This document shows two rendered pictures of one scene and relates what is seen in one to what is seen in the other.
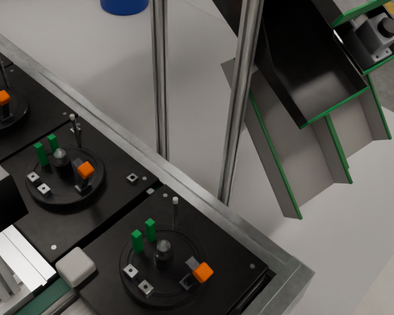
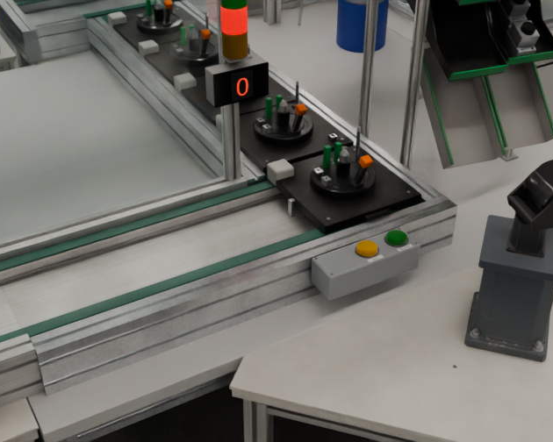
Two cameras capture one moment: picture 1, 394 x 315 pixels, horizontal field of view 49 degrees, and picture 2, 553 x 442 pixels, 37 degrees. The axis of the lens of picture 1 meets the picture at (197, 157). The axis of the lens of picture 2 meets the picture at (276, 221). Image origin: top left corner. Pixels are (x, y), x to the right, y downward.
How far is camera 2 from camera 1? 1.25 m
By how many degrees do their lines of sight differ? 20
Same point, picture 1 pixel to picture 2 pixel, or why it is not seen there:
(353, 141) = (523, 137)
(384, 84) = not seen: outside the picture
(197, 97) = not seen: hidden behind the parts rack
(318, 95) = (469, 66)
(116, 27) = (347, 60)
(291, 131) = (460, 108)
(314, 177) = (477, 148)
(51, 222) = (267, 150)
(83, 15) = (317, 48)
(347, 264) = not seen: hidden behind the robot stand
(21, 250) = (243, 161)
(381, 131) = (549, 131)
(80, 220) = (288, 152)
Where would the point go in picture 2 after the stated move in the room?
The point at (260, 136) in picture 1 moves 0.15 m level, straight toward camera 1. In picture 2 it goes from (430, 99) to (400, 128)
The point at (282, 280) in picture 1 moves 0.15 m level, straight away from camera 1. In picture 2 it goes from (429, 204) to (470, 177)
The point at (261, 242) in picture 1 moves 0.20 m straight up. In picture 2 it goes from (421, 185) to (431, 102)
